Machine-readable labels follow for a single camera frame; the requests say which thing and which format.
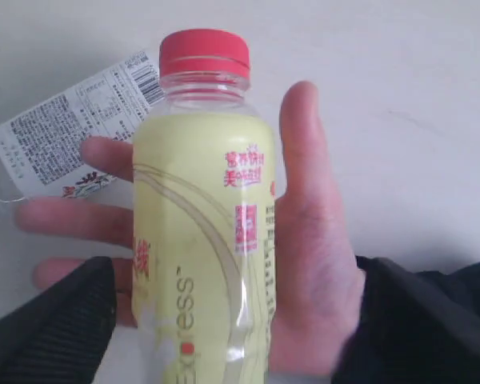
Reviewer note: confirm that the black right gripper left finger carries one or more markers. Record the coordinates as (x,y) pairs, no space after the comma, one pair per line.
(61,336)

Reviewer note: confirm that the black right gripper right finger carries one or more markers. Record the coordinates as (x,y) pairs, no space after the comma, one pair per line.
(412,349)

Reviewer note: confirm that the yellow bottle red cap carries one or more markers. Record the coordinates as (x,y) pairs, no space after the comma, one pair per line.
(203,293)

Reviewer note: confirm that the black sleeved forearm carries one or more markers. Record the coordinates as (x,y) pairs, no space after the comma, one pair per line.
(392,291)

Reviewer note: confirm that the white floral label bottle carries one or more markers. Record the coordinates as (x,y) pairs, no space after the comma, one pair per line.
(40,149)

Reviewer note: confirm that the person's open bare hand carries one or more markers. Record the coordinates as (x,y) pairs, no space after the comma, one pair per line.
(319,286)

